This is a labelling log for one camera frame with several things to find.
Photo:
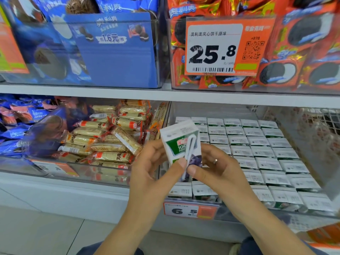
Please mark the person's left hand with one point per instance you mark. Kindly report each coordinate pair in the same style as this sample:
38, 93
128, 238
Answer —
148, 180

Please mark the person's right hand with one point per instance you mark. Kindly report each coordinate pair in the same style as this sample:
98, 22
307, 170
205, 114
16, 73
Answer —
226, 180

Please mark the rows of white juice cartons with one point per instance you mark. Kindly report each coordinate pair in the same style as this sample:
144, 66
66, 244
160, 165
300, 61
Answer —
265, 156

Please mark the blueberry juice carton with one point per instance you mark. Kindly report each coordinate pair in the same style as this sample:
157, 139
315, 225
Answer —
178, 140

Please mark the person's left forearm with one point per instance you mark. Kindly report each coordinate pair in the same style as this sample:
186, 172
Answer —
127, 233

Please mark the person's right forearm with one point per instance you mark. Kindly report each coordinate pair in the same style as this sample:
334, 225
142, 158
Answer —
265, 231

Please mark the person's blue jeans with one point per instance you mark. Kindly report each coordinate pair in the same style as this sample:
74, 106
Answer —
106, 249

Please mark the clear plastic display bin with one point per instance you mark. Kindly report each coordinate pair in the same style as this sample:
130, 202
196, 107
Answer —
106, 176
233, 208

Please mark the small orange price tag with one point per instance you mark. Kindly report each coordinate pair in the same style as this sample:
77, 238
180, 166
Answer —
188, 211

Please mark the pile of yellow wafer bars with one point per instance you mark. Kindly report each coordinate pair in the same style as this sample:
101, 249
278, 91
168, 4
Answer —
106, 135

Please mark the faded orange price tag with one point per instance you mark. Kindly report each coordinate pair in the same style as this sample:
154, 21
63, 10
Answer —
53, 168

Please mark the yellow orange snack packet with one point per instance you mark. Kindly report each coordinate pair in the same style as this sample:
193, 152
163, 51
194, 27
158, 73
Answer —
324, 236

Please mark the blue cardboard display box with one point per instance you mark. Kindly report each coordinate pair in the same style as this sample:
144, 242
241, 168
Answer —
122, 61

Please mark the large white orange price tag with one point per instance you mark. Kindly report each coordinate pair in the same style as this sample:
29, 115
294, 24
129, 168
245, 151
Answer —
212, 47

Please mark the pile of blue snack packets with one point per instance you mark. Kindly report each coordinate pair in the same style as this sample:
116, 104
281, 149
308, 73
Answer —
21, 130

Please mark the stack of red cookie packets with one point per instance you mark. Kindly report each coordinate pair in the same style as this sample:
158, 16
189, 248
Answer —
313, 55

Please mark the yellow orange price sign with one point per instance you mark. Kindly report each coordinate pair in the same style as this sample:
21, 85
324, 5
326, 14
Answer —
10, 50

